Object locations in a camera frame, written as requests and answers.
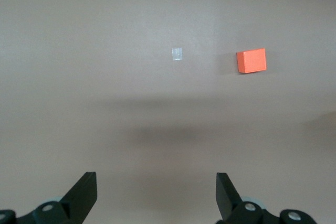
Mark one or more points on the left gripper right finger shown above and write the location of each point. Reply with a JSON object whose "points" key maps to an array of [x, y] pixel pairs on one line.
{"points": [[231, 205]]}

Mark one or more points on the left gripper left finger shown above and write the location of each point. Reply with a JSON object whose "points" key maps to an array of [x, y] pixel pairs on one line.
{"points": [[78, 203]]}

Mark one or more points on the brown paper table cover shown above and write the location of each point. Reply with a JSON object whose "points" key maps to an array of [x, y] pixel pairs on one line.
{"points": [[105, 77]]}

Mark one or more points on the orange cube block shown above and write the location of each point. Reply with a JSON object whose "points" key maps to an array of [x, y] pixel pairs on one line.
{"points": [[252, 61]]}

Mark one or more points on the small clear tape piece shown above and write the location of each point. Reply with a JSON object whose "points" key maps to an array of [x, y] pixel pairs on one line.
{"points": [[176, 54]]}

